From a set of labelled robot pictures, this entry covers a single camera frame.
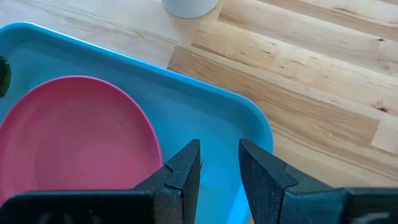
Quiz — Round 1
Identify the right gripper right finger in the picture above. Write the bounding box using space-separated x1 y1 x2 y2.
238 138 398 224

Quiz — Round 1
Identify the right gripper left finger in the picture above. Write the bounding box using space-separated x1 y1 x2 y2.
0 139 202 224

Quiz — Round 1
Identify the pink plastic plate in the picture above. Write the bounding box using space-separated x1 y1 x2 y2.
0 75 164 206

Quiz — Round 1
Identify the green glass cup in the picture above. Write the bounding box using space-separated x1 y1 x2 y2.
0 55 12 98

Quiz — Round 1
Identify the blue plastic tray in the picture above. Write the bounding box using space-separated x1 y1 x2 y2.
0 21 275 224

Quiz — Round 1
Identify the artificial plant in white pot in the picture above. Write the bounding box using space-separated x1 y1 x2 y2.
161 0 221 19

